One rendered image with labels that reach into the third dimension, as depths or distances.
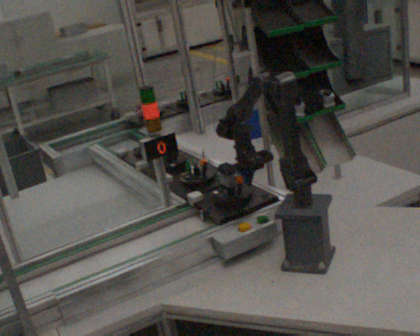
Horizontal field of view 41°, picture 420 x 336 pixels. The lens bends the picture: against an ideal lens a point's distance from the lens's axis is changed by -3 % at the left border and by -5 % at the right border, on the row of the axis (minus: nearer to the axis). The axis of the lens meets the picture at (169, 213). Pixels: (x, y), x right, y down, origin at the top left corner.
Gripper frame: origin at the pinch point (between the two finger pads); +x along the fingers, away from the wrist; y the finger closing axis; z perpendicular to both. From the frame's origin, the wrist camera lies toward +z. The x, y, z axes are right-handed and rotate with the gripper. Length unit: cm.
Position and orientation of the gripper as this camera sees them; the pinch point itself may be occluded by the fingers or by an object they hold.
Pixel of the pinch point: (247, 176)
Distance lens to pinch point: 193.1
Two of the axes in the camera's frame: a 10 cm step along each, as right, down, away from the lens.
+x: 1.8, 8.9, 4.3
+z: 4.2, 3.2, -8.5
